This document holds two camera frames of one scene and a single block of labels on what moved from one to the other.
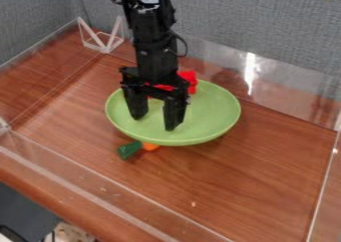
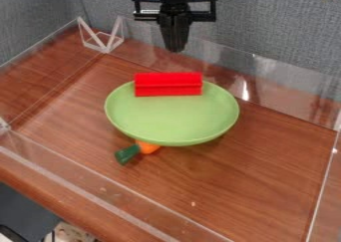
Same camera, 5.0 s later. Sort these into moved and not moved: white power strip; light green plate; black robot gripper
Moved: black robot gripper
Not moved: light green plate; white power strip
